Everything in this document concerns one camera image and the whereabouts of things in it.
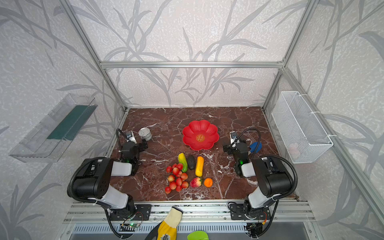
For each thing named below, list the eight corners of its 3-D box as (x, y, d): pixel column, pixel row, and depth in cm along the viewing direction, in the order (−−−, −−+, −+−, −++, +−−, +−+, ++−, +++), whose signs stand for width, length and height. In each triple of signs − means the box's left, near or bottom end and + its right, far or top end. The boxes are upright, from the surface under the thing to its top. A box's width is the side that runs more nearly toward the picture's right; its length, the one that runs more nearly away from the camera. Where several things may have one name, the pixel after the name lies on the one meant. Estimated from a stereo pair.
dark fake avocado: (187, 170, 89) (186, 167, 86) (187, 157, 95) (187, 154, 92) (195, 170, 89) (194, 167, 86) (195, 157, 95) (195, 154, 92)
